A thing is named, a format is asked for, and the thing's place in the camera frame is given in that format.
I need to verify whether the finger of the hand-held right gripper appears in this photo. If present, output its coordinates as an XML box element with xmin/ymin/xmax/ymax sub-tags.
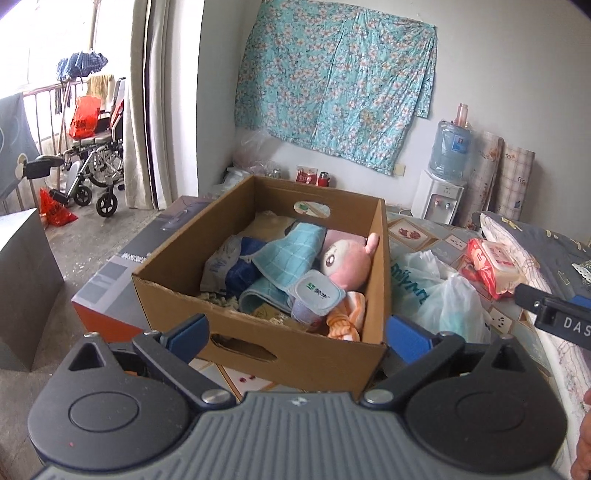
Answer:
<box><xmin>515</xmin><ymin>283</ymin><xmax>555</xmax><ymax>325</ymax></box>

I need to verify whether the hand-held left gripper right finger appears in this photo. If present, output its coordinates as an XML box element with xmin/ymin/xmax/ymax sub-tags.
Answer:
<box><xmin>360</xmin><ymin>315</ymin><xmax>527</xmax><ymax>411</ymax></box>

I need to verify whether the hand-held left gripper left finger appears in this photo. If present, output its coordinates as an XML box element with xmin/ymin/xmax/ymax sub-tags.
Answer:
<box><xmin>67</xmin><ymin>314</ymin><xmax>237</xmax><ymax>411</ymax></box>

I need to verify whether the red wet wipes pack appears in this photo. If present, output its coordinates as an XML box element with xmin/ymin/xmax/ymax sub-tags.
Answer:
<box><xmin>465</xmin><ymin>237</ymin><xmax>528</xmax><ymax>300</ymax></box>

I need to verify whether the orange striped sock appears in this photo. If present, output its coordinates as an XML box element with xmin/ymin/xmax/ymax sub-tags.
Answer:
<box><xmin>325</xmin><ymin>292</ymin><xmax>367</xmax><ymax>342</ymax></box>

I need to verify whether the white printed soft pack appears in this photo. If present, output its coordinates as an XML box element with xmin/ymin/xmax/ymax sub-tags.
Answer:
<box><xmin>201</xmin><ymin>234</ymin><xmax>246</xmax><ymax>294</ymax></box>

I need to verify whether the brown cardboard box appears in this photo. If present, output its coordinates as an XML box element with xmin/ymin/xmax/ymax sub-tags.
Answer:
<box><xmin>131</xmin><ymin>174</ymin><xmax>393</xmax><ymax>401</ymax></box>

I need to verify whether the pink white plush toy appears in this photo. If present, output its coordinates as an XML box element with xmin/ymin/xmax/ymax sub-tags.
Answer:
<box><xmin>318</xmin><ymin>228</ymin><xmax>382</xmax><ymax>294</ymax></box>

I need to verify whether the white green label tub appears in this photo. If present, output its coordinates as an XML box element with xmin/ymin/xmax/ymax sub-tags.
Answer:
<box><xmin>286</xmin><ymin>272</ymin><xmax>348</xmax><ymax>329</ymax></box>

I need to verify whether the blue checkered towel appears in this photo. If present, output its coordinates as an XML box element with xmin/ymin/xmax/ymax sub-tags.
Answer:
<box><xmin>239</xmin><ymin>222</ymin><xmax>329</xmax><ymax>315</ymax></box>

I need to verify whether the person's right hand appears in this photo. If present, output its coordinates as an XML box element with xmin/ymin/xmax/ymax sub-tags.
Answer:
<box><xmin>570</xmin><ymin>388</ymin><xmax>591</xmax><ymax>480</ymax></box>

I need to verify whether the floral bed sheet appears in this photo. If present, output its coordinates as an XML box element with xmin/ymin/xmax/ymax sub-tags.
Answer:
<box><xmin>525</xmin><ymin>316</ymin><xmax>591</xmax><ymax>480</ymax></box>

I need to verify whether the white plastic bag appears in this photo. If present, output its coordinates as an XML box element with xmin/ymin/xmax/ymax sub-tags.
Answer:
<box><xmin>387</xmin><ymin>249</ymin><xmax>493</xmax><ymax>345</ymax></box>

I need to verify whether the dark blue pillow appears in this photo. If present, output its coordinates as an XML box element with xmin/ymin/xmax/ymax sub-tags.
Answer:
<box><xmin>479</xmin><ymin>211</ymin><xmax>591</xmax><ymax>306</ymax></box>

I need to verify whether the glossy grey orange carton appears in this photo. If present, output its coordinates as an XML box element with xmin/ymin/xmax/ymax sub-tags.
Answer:
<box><xmin>71</xmin><ymin>196</ymin><xmax>232</xmax><ymax>343</ymax></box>

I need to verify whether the checkered rolled mat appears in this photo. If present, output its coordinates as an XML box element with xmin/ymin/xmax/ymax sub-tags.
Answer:
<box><xmin>496</xmin><ymin>145</ymin><xmax>537</xmax><ymax>221</ymax></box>

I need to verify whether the beige floral rolled mat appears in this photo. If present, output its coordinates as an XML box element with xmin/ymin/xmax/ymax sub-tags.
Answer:
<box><xmin>465</xmin><ymin>131</ymin><xmax>505</xmax><ymax>223</ymax></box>

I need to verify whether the white water dispenser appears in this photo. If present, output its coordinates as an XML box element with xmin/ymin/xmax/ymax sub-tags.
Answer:
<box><xmin>410</xmin><ymin>168</ymin><xmax>468</xmax><ymax>227</ymax></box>

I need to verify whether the blue water jug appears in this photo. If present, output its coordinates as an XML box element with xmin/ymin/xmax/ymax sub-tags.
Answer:
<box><xmin>429</xmin><ymin>117</ymin><xmax>474</xmax><ymax>184</ymax></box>

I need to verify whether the plain grey cube box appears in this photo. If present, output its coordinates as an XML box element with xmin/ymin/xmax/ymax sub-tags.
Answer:
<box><xmin>0</xmin><ymin>208</ymin><xmax>65</xmax><ymax>373</ymax></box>

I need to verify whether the crumpled red bag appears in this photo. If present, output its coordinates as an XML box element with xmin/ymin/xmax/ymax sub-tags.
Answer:
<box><xmin>39</xmin><ymin>188</ymin><xmax>79</xmax><ymax>227</ymax></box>

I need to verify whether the clear plastic bag pile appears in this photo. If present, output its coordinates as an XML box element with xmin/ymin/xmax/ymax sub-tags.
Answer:
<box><xmin>225</xmin><ymin>131</ymin><xmax>290</xmax><ymax>186</ymax></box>

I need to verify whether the folding wheelchair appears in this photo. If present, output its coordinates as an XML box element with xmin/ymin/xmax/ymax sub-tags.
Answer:
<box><xmin>50</xmin><ymin>76</ymin><xmax>128</xmax><ymax>219</ymax></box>

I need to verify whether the black padded armrest stand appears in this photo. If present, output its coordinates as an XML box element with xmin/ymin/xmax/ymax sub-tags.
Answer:
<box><xmin>21</xmin><ymin>154</ymin><xmax>66</xmax><ymax>214</ymax></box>

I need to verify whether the beige curtain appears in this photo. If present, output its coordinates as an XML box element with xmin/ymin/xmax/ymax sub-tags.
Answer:
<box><xmin>123</xmin><ymin>0</ymin><xmax>175</xmax><ymax>211</ymax></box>

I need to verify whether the red plastic bag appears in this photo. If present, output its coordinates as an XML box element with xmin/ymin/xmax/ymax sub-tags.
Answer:
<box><xmin>68</xmin><ymin>95</ymin><xmax>101</xmax><ymax>140</ymax></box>

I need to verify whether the yellow hanging towel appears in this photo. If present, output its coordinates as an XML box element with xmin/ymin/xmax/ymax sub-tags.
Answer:
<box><xmin>87</xmin><ymin>73</ymin><xmax>115</xmax><ymax>101</ymax></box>

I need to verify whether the blue circle print quilt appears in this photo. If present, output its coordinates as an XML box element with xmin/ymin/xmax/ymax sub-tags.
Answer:
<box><xmin>0</xmin><ymin>92</ymin><xmax>40</xmax><ymax>216</ymax></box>

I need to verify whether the metal balcony railing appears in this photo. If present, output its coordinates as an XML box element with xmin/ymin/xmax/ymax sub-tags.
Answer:
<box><xmin>22</xmin><ymin>78</ymin><xmax>93</xmax><ymax>158</ymax></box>

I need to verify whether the blue dotted cloth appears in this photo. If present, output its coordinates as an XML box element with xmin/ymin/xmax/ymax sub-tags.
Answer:
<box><xmin>56</xmin><ymin>51</ymin><xmax>110</xmax><ymax>82</ymax></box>

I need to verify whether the turquoise floral wall cloth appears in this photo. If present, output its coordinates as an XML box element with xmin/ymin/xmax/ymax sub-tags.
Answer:
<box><xmin>234</xmin><ymin>0</ymin><xmax>439</xmax><ymax>176</ymax></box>

